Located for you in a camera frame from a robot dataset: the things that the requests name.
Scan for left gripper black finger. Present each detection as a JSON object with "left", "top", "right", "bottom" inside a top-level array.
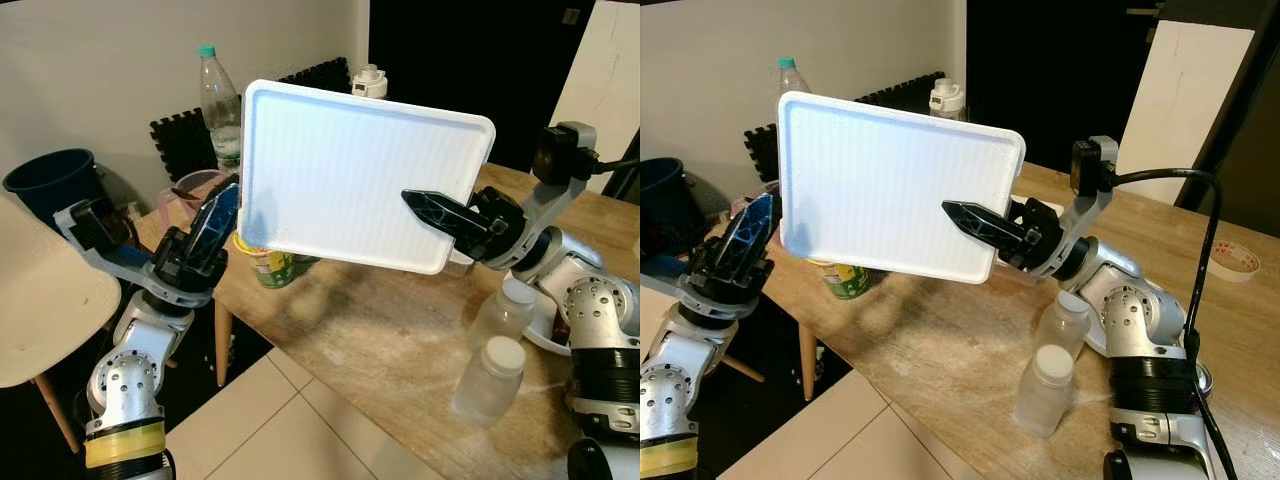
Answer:
[
  {"left": 722, "top": 190, "right": 781, "bottom": 273},
  {"left": 188, "top": 183, "right": 242, "bottom": 265}
]

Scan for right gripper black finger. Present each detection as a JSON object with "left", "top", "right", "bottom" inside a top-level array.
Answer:
[
  {"left": 941, "top": 200, "right": 1023, "bottom": 253},
  {"left": 400, "top": 188, "right": 483, "bottom": 241}
]

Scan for white plastic tray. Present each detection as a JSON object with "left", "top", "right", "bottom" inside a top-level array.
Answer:
[
  {"left": 777, "top": 91, "right": 1028, "bottom": 284},
  {"left": 238, "top": 79, "right": 498, "bottom": 276}
]

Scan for pink cup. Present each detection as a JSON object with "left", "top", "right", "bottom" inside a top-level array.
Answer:
[
  {"left": 728, "top": 185, "right": 776, "bottom": 216},
  {"left": 158, "top": 170, "right": 241, "bottom": 226}
]

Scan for green yellow noodle cup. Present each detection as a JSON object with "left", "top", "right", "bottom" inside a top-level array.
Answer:
[
  {"left": 805, "top": 255, "right": 871, "bottom": 301},
  {"left": 232, "top": 230, "right": 321, "bottom": 291}
]

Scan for black foam mat tile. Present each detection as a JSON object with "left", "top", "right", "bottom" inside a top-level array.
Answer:
[
  {"left": 150, "top": 57, "right": 353, "bottom": 181},
  {"left": 742, "top": 70, "right": 946, "bottom": 186}
]

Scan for translucent bottle white cap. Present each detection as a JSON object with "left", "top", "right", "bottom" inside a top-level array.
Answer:
[
  {"left": 1012, "top": 345, "right": 1076, "bottom": 439},
  {"left": 1033, "top": 290, "right": 1091, "bottom": 363},
  {"left": 468, "top": 278, "right": 539, "bottom": 351},
  {"left": 450, "top": 336, "right": 528, "bottom": 429}
]

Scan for dark blue bucket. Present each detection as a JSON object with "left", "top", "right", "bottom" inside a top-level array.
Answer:
[
  {"left": 2, "top": 148, "right": 109, "bottom": 231},
  {"left": 640, "top": 157, "right": 681, "bottom": 251}
]

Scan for wooden table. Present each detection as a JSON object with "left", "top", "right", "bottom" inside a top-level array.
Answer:
[
  {"left": 735, "top": 160, "right": 1280, "bottom": 480},
  {"left": 135, "top": 160, "right": 641, "bottom": 480}
]

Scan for white flip-top bottle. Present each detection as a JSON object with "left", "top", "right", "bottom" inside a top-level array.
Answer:
[
  {"left": 350, "top": 64, "right": 389, "bottom": 101},
  {"left": 928, "top": 78, "right": 967, "bottom": 123}
]

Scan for white shell chair wooden legs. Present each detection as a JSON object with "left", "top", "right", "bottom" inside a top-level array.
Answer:
[{"left": 0, "top": 190, "right": 123, "bottom": 453}]

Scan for white tape roll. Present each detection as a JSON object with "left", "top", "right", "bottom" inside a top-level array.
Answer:
[{"left": 1208, "top": 240, "right": 1261, "bottom": 284}]

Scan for white board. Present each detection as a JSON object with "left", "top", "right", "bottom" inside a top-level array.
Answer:
[
  {"left": 548, "top": 0, "right": 641, "bottom": 166},
  {"left": 1115, "top": 20, "right": 1256, "bottom": 206}
]

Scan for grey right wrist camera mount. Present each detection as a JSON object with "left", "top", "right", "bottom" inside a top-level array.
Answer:
[
  {"left": 510, "top": 122, "right": 601, "bottom": 271},
  {"left": 1050, "top": 135, "right": 1121, "bottom": 276}
]

